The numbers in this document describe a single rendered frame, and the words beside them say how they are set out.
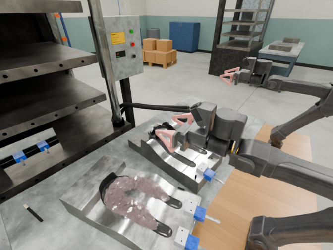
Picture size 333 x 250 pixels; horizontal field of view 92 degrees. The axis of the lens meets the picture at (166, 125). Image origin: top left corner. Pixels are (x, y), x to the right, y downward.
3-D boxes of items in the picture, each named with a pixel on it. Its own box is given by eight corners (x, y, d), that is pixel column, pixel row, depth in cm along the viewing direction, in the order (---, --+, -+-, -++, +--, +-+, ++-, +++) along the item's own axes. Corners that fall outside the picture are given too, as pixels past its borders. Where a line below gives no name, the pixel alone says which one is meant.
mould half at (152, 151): (221, 162, 91) (226, 144, 84) (196, 194, 75) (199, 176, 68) (157, 128, 118) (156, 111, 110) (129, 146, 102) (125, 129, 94)
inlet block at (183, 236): (214, 249, 56) (217, 243, 53) (211, 267, 52) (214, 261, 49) (178, 232, 60) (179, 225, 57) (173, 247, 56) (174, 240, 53)
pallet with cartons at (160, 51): (177, 63, 565) (178, 39, 522) (165, 69, 508) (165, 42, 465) (149, 58, 615) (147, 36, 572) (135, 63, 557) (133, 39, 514)
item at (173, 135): (149, 126, 45) (179, 137, 41) (164, 115, 50) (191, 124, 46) (151, 144, 49) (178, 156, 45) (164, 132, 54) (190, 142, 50)
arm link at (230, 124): (209, 119, 36) (268, 137, 31) (221, 103, 42) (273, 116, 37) (202, 156, 43) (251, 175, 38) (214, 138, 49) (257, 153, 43)
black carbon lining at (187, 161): (208, 154, 87) (211, 141, 81) (192, 172, 77) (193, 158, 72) (160, 129, 106) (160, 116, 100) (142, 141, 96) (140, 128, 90)
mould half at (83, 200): (199, 204, 72) (202, 189, 65) (179, 276, 52) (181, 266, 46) (109, 168, 88) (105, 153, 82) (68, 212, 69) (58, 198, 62)
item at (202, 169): (226, 184, 73) (228, 176, 70) (220, 191, 70) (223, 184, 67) (200, 168, 80) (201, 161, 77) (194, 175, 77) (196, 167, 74)
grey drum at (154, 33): (160, 50, 747) (159, 28, 696) (160, 53, 699) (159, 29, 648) (147, 50, 745) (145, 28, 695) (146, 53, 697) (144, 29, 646)
